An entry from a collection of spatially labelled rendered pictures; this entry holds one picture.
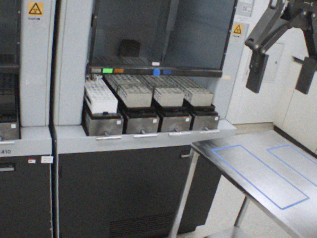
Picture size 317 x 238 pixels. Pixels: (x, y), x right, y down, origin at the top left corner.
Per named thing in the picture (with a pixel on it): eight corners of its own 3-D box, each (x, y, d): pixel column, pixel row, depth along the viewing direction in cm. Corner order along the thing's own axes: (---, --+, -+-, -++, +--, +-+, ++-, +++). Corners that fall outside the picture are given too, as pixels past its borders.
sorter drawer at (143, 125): (88, 77, 183) (90, 62, 180) (111, 77, 189) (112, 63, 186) (129, 140, 125) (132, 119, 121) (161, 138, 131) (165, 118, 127)
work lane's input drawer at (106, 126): (63, 77, 177) (63, 62, 173) (86, 77, 183) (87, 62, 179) (90, 142, 118) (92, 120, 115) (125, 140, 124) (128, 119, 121)
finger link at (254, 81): (269, 55, 51) (266, 54, 50) (258, 93, 54) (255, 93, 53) (257, 49, 53) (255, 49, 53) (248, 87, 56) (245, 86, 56)
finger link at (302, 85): (304, 56, 59) (307, 56, 59) (294, 89, 62) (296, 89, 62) (316, 60, 56) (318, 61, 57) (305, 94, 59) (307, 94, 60)
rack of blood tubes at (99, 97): (77, 88, 147) (78, 75, 144) (98, 88, 151) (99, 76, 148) (91, 116, 123) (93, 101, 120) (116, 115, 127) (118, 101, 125)
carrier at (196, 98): (208, 104, 151) (211, 92, 149) (210, 106, 150) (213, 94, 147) (187, 104, 146) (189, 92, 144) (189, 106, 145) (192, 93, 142)
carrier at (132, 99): (148, 105, 138) (150, 91, 136) (150, 106, 136) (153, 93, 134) (123, 105, 133) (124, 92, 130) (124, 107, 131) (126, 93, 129)
